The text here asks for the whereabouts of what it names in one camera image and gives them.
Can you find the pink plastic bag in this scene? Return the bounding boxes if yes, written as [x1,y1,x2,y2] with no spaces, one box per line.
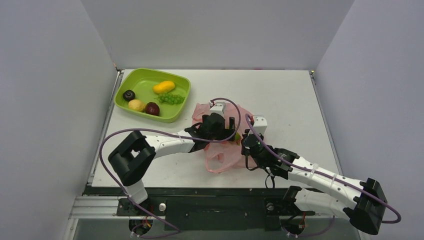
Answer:
[191,102,257,174]

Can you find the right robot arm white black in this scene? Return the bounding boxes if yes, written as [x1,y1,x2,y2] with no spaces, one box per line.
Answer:
[241,132,388,235]

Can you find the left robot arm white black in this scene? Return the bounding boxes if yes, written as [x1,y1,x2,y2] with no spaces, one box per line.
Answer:
[107,112,238,215]

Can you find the green fake grapes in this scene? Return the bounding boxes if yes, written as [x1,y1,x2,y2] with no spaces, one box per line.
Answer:
[156,92,185,105]

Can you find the dark red fake apple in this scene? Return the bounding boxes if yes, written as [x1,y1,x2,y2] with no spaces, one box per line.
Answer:
[144,102,160,116]

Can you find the yellow fake mango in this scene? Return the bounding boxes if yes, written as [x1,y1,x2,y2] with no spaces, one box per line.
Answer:
[152,80,176,94]

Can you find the yellow fake lemon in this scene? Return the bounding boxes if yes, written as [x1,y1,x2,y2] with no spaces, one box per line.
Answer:
[128,99,146,113]

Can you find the dark fake mangosteen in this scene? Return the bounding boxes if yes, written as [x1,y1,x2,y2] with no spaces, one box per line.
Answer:
[122,89,136,102]

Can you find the green plastic tray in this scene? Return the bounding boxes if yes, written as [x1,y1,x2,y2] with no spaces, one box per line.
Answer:
[114,68,191,123]

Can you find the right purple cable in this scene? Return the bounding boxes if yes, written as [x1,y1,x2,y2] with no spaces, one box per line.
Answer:
[245,113,402,239]

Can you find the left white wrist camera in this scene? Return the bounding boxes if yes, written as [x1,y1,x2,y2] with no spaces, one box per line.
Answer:
[209,102,226,118]

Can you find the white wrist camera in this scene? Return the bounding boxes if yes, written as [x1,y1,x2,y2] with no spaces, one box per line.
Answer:
[209,102,226,118]
[252,115,268,136]

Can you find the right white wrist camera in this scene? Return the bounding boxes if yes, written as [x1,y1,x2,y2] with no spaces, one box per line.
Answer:
[252,115,268,136]

